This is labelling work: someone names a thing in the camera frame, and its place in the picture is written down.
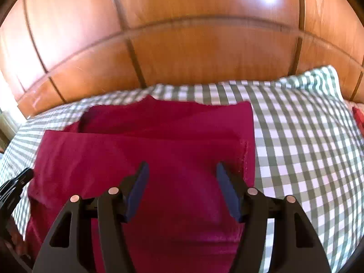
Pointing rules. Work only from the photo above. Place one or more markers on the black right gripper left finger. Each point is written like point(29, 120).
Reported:
point(87, 234)

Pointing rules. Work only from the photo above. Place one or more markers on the multicolour checkered pillow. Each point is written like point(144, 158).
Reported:
point(359, 118)

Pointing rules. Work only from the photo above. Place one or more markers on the green white checkered bedsheet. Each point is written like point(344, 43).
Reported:
point(308, 145)

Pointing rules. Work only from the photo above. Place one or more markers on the wooden panelled headboard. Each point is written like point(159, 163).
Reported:
point(58, 51)

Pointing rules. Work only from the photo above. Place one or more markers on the crimson long-sleeve sweater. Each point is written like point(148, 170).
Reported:
point(182, 223)

